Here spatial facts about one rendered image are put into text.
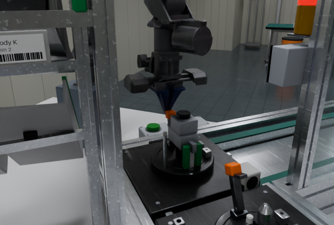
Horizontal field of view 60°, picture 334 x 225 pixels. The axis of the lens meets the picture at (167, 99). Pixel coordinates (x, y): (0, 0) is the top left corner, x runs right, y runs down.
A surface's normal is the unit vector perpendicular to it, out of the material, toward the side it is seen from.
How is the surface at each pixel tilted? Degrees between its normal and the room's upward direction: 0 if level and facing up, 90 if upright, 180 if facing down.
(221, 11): 90
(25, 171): 0
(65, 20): 90
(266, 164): 0
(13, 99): 90
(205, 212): 0
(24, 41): 90
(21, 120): 135
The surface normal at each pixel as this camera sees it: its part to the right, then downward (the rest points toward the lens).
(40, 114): 0.17, 0.90
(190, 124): 0.41, 0.30
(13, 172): 0.00, -0.94
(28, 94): 0.93, 0.13
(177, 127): -0.91, 0.14
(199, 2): -0.38, 0.31
